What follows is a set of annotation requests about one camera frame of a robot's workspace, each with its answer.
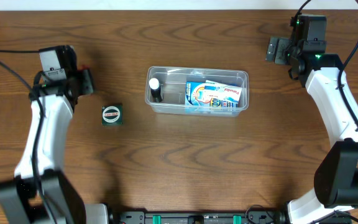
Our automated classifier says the green Zam-Buk tin box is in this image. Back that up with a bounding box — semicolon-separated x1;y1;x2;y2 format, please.
101;104;123;126

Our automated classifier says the white blue Panadol box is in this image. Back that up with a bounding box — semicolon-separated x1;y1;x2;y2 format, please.
203;80;242;103

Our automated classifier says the black bottle white cap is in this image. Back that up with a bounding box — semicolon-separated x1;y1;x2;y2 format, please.
149;78;163;103

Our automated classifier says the blue Kool Fever box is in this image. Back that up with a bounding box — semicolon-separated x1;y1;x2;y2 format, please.
185;82;239;108

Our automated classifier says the red Panadol ActiFast box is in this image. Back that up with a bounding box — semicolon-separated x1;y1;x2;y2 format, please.
80;65;89;70

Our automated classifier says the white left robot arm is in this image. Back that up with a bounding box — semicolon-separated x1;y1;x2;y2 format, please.
0;45;111;223

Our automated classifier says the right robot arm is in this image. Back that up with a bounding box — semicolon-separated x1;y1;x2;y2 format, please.
266;12;358;223

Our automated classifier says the clear plastic container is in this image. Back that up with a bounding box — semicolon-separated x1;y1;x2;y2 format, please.
145;66;249;117

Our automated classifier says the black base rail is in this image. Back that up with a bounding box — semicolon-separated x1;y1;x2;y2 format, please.
107;206;290;224

